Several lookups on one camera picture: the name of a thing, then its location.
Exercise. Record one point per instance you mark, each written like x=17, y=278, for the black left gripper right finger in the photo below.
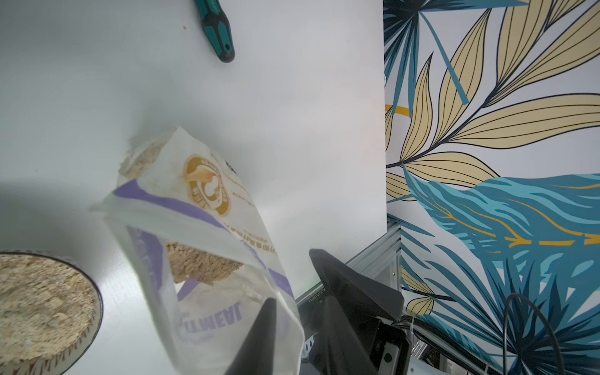
x=343, y=351

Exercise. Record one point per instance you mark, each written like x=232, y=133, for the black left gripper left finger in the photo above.
x=256, y=355

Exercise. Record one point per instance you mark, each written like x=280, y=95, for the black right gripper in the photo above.
x=374, y=310

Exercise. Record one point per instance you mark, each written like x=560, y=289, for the oatmeal bag white purple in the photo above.
x=201, y=253

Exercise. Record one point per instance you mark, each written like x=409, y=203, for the white red patterned bowl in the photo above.
x=50, y=314

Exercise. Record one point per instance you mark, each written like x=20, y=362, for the green black screwdriver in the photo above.
x=217, y=29

